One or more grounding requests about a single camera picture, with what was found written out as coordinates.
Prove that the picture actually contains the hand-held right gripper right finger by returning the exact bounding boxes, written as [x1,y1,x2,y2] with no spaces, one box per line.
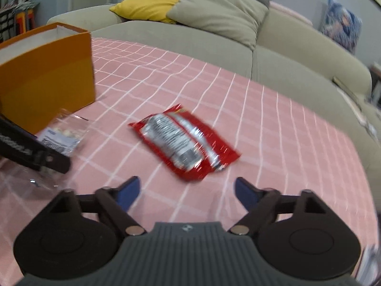
[231,176,326,235]

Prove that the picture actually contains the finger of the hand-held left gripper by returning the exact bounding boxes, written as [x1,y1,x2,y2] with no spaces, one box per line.
[31,147,71,174]

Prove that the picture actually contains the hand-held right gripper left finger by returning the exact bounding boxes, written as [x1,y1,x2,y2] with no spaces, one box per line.
[56,176,147,236]

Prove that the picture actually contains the clear packet of white balls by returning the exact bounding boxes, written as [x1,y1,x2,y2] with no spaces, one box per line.
[37,109,90,158]

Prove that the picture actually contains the red snack packet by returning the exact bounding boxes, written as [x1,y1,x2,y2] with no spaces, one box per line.
[128,104,241,182]

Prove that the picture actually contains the orange cardboard box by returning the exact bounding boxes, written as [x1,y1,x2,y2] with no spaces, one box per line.
[0,22,96,136]

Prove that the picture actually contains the pink checked tablecloth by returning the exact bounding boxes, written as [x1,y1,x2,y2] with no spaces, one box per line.
[0,37,378,286]

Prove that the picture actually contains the bookshelf with books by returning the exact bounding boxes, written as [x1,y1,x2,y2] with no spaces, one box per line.
[0,0,40,44]

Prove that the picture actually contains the loose papers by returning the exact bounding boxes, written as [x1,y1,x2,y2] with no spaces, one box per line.
[339,89,379,139]

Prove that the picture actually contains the dark book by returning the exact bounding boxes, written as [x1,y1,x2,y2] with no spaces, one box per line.
[333,77,355,95]

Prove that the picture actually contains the beige sofa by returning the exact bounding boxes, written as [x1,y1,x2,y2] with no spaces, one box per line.
[46,0,381,167]

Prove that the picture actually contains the beige pillow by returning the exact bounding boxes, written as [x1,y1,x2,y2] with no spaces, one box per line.
[166,0,270,51]

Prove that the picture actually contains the yellow pillow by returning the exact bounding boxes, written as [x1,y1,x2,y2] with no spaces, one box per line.
[110,0,194,24]

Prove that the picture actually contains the blue patterned cushion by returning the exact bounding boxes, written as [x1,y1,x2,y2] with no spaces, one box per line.
[320,0,363,55]

